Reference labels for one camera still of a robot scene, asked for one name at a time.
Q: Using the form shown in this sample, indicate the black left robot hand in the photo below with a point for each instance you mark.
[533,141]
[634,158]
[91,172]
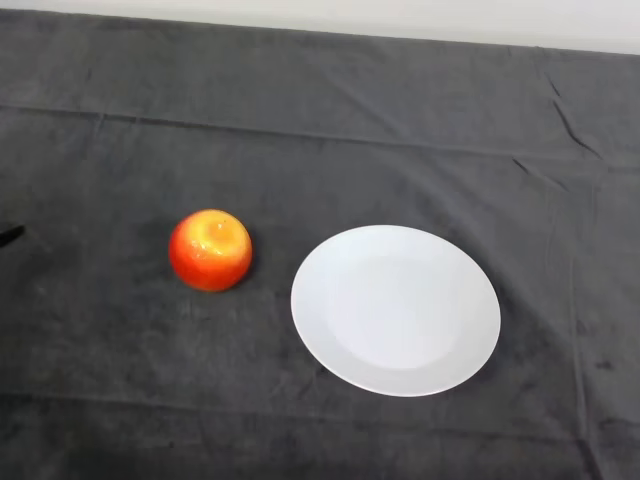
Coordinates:
[7,236]

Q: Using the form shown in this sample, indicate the red yellow apple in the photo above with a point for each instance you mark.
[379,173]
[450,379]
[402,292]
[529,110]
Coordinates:
[210,252]

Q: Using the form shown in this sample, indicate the white round plate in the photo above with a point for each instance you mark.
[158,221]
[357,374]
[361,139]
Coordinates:
[400,320]

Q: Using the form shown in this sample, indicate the black table cloth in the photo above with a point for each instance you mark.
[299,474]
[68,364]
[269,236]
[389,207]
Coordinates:
[320,150]

